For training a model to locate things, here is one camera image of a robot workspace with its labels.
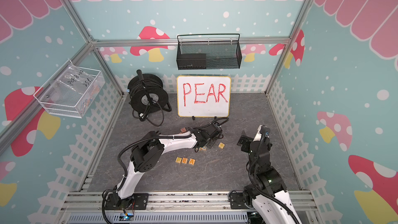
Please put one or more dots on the wooden block far right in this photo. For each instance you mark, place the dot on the wooden block far right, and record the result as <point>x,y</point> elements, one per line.
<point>221,145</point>

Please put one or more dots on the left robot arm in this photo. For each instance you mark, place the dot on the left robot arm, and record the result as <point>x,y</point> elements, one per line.
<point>143,155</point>

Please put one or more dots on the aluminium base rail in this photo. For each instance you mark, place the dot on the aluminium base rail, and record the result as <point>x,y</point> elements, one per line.
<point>162,207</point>

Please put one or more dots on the clear acrylic wall bin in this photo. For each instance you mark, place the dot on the clear acrylic wall bin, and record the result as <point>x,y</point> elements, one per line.
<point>71,92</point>

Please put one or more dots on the black box in basket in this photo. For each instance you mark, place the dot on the black box in basket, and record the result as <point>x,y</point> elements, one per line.
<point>191,61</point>

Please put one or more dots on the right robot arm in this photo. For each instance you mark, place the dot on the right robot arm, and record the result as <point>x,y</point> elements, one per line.
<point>267,192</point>

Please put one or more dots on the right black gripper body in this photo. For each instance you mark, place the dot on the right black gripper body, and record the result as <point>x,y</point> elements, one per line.
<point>247,147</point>

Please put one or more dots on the white board with PEAR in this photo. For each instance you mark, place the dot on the white board with PEAR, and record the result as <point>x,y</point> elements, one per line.
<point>203,96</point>

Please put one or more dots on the wooden letter block A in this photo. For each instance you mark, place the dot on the wooden letter block A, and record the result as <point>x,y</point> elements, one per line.
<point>192,161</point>

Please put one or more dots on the black wire mesh basket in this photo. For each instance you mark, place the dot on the black wire mesh basket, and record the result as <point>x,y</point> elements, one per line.
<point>222,50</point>

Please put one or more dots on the black cable reel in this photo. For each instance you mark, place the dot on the black cable reel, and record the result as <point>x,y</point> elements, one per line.
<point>147,96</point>

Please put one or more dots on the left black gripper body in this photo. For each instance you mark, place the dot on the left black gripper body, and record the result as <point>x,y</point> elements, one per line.
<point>210,142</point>

